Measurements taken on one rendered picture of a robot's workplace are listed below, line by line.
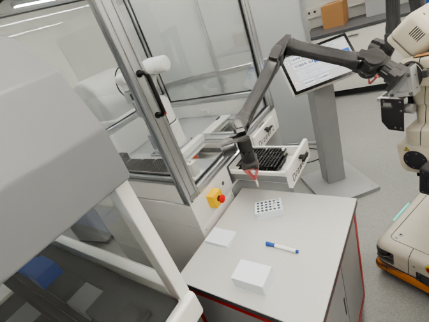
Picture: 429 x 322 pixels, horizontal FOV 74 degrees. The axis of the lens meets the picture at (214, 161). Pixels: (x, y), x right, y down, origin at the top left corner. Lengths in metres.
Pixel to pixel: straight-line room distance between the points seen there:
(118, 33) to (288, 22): 2.12
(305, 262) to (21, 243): 0.89
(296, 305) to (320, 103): 1.60
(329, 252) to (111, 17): 1.11
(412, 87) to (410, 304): 1.16
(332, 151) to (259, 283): 1.67
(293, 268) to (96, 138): 0.82
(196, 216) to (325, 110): 1.43
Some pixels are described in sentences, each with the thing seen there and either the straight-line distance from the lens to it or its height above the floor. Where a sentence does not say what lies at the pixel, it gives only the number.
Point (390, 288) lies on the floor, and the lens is 2.02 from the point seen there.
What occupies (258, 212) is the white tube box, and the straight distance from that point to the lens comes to 1.33.
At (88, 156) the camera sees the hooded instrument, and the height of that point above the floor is 1.46.
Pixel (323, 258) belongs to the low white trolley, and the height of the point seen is 0.76.
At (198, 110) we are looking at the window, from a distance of 1.34.
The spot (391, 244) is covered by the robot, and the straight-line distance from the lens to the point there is 1.86.
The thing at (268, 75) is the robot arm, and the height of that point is 1.33.
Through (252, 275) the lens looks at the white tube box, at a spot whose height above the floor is 0.81.
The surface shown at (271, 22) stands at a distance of 3.02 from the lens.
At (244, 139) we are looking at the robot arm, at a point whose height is 1.17.
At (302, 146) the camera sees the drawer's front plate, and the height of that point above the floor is 0.92.
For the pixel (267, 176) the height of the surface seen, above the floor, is 0.87.
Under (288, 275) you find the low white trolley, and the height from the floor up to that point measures 0.76.
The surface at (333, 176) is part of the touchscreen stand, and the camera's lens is 2.65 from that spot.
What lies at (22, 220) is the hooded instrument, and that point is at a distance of 0.63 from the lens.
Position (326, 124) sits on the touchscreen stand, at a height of 0.60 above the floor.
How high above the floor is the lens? 1.65
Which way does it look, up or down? 27 degrees down
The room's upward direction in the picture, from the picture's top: 21 degrees counter-clockwise
